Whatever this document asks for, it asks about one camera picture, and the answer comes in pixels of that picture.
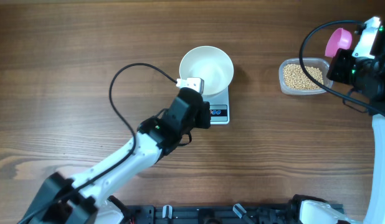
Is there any pink plastic scoop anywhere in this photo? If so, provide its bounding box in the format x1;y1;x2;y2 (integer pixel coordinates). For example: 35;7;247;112
325;28;353;58

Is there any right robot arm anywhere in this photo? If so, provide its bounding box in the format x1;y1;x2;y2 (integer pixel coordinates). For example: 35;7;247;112
298;16;385;223

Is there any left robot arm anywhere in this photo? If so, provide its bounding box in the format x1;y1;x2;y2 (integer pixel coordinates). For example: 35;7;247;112
20;87;211;223

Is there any white digital kitchen scale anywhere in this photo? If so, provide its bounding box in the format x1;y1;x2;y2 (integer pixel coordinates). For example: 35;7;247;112
203;88;230;125

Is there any white round bowl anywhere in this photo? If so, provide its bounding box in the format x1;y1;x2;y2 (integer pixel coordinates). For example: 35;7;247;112
179;46;234;96

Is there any pile of yellow soybeans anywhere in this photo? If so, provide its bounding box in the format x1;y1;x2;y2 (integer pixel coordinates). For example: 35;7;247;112
283;64;324;90

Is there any clear plastic container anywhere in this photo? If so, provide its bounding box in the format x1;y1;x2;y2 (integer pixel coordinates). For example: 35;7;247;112
278;58;333;95

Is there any black left camera cable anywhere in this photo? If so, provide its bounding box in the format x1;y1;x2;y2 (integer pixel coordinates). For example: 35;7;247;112
17;62;179;224

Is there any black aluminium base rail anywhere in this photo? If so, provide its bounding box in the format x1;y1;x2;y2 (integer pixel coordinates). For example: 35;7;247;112
121;204;301;224

